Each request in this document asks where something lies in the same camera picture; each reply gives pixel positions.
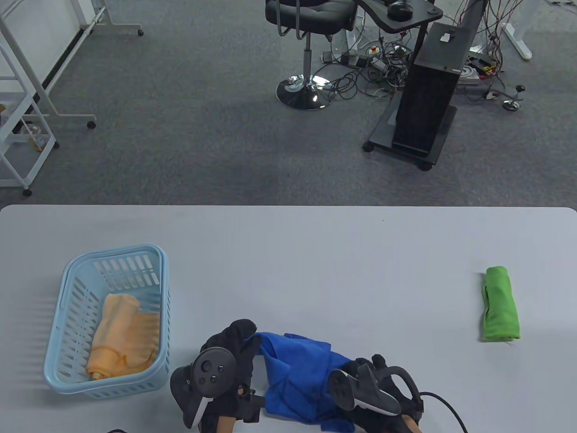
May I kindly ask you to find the person's left hand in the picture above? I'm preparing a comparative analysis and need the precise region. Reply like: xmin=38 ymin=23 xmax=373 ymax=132
xmin=200 ymin=319 xmax=263 ymax=433

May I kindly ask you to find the person's right hand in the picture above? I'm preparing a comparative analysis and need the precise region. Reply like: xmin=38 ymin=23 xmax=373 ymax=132
xmin=349 ymin=354 xmax=425 ymax=433

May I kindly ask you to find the blue towel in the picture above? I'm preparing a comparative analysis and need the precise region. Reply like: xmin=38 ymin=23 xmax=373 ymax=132
xmin=246 ymin=332 xmax=357 ymax=432

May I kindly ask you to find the orange towel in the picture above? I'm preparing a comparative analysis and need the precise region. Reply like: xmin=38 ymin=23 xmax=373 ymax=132
xmin=86 ymin=293 xmax=161 ymax=381

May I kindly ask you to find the green towel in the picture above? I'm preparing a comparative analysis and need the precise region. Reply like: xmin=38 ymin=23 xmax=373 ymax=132
xmin=480 ymin=266 xmax=521 ymax=342

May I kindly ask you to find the grey white left hand controller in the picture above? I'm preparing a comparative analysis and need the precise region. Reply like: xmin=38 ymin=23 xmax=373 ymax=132
xmin=170 ymin=346 xmax=238 ymax=429

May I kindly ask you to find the grey white hand controller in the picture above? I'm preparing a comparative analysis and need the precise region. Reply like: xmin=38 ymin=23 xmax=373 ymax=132
xmin=170 ymin=346 xmax=238 ymax=429
xmin=328 ymin=364 xmax=403 ymax=416

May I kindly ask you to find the grey white right hand controller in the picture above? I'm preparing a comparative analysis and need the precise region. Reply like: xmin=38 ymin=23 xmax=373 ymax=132
xmin=328 ymin=364 xmax=403 ymax=416

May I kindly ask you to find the light blue plastic basket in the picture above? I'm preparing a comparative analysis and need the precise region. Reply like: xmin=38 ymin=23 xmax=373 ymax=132
xmin=44 ymin=244 xmax=170 ymax=401

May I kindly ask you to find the black wheeled cart base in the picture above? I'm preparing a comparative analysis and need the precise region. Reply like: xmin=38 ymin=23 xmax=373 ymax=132
xmin=363 ymin=95 xmax=458 ymax=171

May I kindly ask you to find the black computer tower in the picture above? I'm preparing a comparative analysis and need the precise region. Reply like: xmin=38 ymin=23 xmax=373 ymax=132
xmin=391 ymin=23 xmax=479 ymax=158

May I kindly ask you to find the white shelf rack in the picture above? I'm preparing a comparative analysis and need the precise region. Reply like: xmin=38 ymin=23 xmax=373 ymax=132
xmin=0 ymin=45 xmax=60 ymax=197

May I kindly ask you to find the black office chair chrome base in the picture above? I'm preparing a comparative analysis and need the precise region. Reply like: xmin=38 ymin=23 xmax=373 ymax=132
xmin=265 ymin=0 xmax=357 ymax=111

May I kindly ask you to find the white wheeled board stand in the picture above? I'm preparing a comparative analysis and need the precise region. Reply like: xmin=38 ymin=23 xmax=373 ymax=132
xmin=79 ymin=0 xmax=145 ymax=37

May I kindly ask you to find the white desk leg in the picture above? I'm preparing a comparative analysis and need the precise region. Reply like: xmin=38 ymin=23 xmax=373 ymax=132
xmin=501 ymin=23 xmax=533 ymax=60

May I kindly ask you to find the black side desk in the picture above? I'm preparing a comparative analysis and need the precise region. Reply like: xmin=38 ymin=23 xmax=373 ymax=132
xmin=356 ymin=0 xmax=444 ymax=59

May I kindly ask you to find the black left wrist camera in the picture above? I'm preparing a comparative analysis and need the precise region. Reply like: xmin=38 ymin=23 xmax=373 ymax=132
xmin=234 ymin=385 xmax=266 ymax=423

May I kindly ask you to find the black right glove cable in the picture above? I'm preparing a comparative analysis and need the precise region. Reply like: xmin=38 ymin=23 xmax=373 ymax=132
xmin=421 ymin=392 xmax=469 ymax=433

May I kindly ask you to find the tangle of floor cables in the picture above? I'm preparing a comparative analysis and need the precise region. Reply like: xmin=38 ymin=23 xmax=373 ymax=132
xmin=316 ymin=32 xmax=413 ymax=101

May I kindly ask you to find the white wheeled metal frame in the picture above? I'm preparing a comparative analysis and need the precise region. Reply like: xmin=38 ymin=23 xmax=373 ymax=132
xmin=0 ymin=0 xmax=97 ymax=130

